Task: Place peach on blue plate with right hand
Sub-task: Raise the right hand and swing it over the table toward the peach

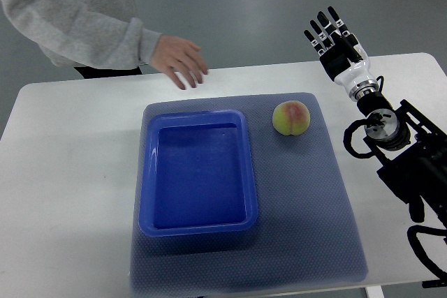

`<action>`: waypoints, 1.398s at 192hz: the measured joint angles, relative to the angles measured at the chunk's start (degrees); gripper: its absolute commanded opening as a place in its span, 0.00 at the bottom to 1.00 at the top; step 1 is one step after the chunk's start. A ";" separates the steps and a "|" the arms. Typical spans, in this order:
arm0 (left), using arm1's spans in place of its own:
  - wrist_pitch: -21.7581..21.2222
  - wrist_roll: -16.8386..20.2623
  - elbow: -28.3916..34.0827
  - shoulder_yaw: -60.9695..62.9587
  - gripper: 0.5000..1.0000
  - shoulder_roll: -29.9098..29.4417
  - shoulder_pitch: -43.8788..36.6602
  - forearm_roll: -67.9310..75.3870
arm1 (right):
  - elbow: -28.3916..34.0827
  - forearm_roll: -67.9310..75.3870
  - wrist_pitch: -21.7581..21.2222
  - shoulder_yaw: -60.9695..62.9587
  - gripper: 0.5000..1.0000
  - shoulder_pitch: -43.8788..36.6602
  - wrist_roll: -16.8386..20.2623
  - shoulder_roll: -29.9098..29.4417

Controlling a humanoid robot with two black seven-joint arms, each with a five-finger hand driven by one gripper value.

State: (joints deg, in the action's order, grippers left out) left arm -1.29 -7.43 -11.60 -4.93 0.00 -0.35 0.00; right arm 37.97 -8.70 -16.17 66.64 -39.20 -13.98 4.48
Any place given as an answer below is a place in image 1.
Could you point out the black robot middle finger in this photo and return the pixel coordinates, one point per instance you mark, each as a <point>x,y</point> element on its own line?
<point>329,28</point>

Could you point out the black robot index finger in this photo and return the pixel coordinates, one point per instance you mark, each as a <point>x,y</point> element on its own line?
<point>341,26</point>

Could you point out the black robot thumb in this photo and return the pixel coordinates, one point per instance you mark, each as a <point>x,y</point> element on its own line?
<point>345,43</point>

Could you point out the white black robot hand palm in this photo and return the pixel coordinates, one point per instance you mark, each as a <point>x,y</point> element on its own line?
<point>354,77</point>

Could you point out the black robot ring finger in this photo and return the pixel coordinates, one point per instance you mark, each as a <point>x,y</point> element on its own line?
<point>322,36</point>

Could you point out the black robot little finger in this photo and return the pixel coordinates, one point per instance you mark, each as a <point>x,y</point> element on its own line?
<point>315,43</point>

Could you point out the yellow-red peach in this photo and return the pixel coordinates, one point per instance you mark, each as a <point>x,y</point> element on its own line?
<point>291,118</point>

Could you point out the grey sweater forearm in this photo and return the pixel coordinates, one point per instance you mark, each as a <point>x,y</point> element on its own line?
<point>69,29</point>

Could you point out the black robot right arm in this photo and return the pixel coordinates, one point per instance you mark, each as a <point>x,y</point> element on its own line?
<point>411,149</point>

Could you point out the person's bare hand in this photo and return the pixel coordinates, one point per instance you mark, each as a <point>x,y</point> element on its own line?
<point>179,59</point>

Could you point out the blue-grey textured mat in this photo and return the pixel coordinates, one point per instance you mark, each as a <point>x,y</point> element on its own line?
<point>305,233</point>

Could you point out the blue plastic tray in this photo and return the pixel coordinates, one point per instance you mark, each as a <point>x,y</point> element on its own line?
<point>197,175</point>

